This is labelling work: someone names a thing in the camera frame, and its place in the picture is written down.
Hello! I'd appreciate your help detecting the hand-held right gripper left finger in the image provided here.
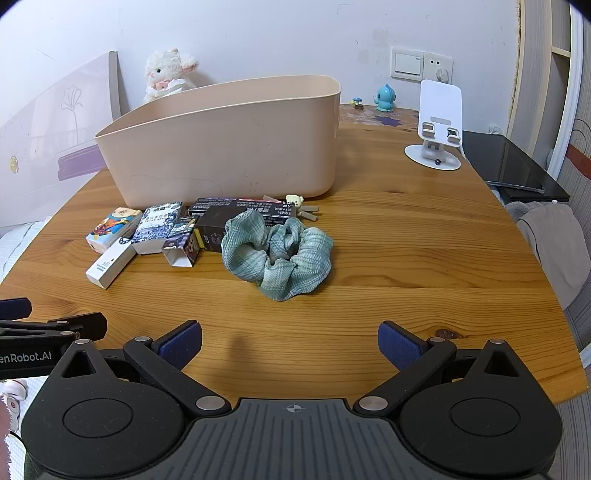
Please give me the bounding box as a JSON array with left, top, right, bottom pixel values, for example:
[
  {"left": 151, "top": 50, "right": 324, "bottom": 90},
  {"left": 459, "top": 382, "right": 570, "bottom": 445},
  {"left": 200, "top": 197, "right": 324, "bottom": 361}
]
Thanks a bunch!
[{"left": 48, "top": 320, "right": 232, "bottom": 414}]

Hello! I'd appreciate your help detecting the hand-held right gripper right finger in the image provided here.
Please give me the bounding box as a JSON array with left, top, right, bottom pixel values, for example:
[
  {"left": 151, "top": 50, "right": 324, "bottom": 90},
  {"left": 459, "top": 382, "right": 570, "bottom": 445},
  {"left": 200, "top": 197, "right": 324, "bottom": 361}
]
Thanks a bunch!
[{"left": 353, "top": 320, "right": 533, "bottom": 414}]

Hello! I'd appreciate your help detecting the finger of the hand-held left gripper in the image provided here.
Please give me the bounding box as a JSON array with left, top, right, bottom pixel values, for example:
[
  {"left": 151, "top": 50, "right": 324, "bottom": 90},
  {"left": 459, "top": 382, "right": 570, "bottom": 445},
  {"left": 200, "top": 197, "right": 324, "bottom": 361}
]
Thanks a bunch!
[
  {"left": 0, "top": 298, "right": 33, "bottom": 320},
  {"left": 0, "top": 312, "right": 108, "bottom": 343}
]

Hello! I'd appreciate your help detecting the white object with red mark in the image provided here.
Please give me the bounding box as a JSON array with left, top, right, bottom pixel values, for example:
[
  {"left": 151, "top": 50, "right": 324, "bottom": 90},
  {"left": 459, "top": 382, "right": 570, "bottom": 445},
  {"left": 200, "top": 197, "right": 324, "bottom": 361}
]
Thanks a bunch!
[{"left": 0, "top": 378, "right": 29, "bottom": 435}]

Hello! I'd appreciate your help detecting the slim white box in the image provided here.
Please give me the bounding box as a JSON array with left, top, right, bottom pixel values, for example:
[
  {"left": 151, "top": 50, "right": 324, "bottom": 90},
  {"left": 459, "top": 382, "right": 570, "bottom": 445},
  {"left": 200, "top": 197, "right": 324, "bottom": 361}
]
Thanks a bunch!
[{"left": 85, "top": 240, "right": 137, "bottom": 290}]

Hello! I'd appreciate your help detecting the small purple open box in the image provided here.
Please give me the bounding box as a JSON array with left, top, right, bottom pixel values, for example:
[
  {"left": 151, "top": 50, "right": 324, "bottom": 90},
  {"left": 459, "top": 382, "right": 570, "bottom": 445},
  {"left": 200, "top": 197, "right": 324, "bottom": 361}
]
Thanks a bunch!
[{"left": 161, "top": 231, "right": 201, "bottom": 268}]

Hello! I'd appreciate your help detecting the cartoon print tissue packet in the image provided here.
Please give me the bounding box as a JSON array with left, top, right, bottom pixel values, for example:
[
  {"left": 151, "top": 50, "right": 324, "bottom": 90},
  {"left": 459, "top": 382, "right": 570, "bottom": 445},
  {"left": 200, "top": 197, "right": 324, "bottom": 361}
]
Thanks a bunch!
[{"left": 86, "top": 207, "right": 143, "bottom": 254}]

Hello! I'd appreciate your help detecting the long black box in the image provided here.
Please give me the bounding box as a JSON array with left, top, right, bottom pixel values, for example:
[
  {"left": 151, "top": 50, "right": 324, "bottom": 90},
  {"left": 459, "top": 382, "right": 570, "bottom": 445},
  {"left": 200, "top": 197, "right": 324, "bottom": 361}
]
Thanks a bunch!
[{"left": 187, "top": 196, "right": 298, "bottom": 253}]

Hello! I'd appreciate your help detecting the blue white patterned box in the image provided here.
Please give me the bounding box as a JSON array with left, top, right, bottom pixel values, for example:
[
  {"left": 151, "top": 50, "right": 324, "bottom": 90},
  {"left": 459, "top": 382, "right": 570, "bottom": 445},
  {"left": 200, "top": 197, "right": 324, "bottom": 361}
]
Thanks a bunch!
[{"left": 131, "top": 202, "right": 185, "bottom": 256}]

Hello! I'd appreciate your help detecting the green plaid scrunchie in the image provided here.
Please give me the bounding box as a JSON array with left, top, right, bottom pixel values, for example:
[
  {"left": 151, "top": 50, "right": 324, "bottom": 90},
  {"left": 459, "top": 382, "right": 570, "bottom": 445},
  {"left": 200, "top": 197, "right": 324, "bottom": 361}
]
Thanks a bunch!
[{"left": 221, "top": 210, "right": 334, "bottom": 302}]

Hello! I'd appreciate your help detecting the cream bear hair clip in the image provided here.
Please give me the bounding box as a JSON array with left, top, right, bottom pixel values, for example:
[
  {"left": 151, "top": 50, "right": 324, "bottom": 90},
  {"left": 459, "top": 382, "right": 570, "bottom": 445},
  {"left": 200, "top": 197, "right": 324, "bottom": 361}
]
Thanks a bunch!
[{"left": 285, "top": 194, "right": 320, "bottom": 222}]

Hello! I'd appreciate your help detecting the grey cloth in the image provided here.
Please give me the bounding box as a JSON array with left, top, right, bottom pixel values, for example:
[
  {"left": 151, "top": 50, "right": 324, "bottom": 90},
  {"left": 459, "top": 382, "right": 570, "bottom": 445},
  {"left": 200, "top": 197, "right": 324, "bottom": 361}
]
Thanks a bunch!
[{"left": 505, "top": 200, "right": 591, "bottom": 310}]

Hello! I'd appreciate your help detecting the pink plastic storage bin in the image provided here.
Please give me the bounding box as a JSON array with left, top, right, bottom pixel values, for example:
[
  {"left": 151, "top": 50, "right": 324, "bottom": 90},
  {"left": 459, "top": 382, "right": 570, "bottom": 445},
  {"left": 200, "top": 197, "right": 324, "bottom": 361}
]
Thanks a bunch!
[{"left": 95, "top": 75, "right": 342, "bottom": 208}]

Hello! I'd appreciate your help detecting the black tablet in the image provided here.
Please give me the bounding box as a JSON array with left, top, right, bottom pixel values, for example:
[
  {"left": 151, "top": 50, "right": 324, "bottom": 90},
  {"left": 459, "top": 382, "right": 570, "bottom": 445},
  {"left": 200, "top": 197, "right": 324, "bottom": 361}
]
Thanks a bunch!
[
  {"left": 480, "top": 136, "right": 546, "bottom": 193},
  {"left": 462, "top": 130, "right": 571, "bottom": 204}
]

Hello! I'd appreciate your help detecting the white phone stand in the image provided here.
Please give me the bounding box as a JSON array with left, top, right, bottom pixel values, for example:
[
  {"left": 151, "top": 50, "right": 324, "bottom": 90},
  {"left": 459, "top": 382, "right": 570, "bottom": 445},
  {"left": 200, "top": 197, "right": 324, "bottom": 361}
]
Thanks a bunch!
[{"left": 405, "top": 79, "right": 464, "bottom": 171}]

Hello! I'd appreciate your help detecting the blue cartoon figurine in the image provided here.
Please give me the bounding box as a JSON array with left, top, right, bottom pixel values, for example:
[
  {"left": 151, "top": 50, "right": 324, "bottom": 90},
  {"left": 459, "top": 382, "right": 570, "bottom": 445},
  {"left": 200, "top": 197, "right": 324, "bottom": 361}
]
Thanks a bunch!
[{"left": 373, "top": 83, "right": 398, "bottom": 113}]

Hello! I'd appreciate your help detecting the white plush lamb toy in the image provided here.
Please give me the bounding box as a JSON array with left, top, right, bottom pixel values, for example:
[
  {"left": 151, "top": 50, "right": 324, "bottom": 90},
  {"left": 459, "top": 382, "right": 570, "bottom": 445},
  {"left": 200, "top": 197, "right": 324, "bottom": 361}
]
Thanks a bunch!
[{"left": 142, "top": 47, "right": 201, "bottom": 104}]

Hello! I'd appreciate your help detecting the white wooden shelf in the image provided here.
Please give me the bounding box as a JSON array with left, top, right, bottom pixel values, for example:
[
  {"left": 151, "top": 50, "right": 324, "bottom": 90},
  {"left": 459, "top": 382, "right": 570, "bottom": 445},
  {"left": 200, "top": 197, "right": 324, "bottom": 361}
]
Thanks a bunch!
[{"left": 508, "top": 0, "right": 591, "bottom": 176}]

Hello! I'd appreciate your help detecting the white wall socket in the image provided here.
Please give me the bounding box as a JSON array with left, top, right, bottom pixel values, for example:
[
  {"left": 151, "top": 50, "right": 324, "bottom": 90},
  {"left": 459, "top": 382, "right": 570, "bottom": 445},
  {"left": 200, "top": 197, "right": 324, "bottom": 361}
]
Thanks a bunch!
[{"left": 422, "top": 51, "right": 454, "bottom": 84}]

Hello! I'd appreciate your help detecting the white wall switch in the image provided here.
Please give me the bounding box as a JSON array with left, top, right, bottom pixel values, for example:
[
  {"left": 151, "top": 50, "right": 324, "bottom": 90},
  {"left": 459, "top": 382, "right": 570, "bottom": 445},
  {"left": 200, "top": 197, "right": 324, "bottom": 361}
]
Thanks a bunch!
[{"left": 390, "top": 46, "right": 424, "bottom": 78}]

